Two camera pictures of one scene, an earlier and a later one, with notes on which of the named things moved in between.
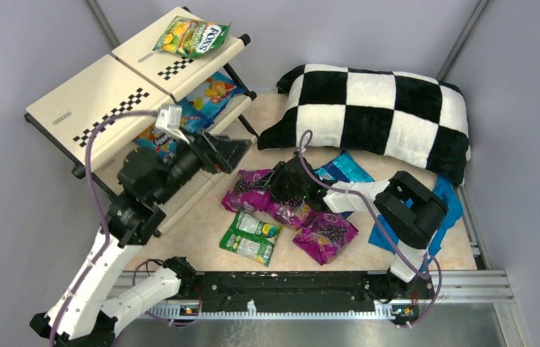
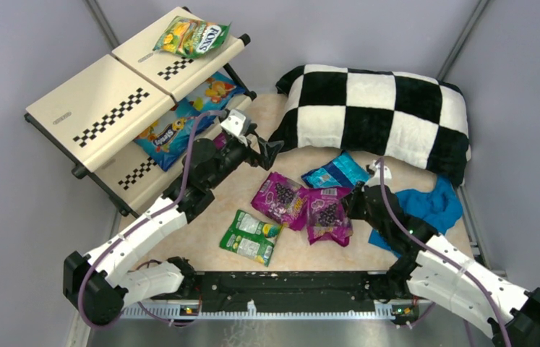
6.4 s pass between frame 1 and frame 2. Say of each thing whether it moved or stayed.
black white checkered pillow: stayed
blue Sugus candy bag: stayed
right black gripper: moved
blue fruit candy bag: stayed
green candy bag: stayed
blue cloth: stayed
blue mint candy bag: stayed
